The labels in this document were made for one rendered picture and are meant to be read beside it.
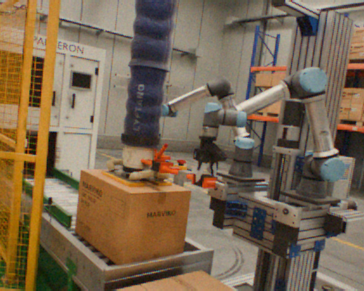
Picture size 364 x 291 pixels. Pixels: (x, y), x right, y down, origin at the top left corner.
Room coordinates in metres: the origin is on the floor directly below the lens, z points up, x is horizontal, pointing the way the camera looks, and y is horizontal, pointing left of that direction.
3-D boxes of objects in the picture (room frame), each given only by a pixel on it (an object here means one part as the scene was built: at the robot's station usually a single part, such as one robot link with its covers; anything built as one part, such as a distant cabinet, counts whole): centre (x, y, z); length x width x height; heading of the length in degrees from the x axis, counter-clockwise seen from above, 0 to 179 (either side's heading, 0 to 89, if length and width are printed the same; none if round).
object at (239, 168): (2.24, -0.36, 1.09); 0.15 x 0.15 x 0.10
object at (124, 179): (2.06, 0.34, 0.97); 0.34 x 0.10 x 0.05; 39
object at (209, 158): (1.67, -0.10, 1.22); 0.09 x 0.08 x 0.12; 39
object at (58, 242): (2.53, 1.03, 0.50); 2.31 x 0.05 x 0.19; 40
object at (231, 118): (1.69, -0.20, 1.38); 0.11 x 0.11 x 0.08; 5
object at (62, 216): (2.84, 1.21, 0.60); 1.60 x 0.10 x 0.09; 40
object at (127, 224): (2.12, 0.28, 0.75); 0.60 x 0.40 x 0.40; 41
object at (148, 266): (1.84, 0.03, 0.58); 0.70 x 0.03 x 0.06; 130
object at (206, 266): (1.84, 0.03, 0.48); 0.70 x 0.03 x 0.15; 130
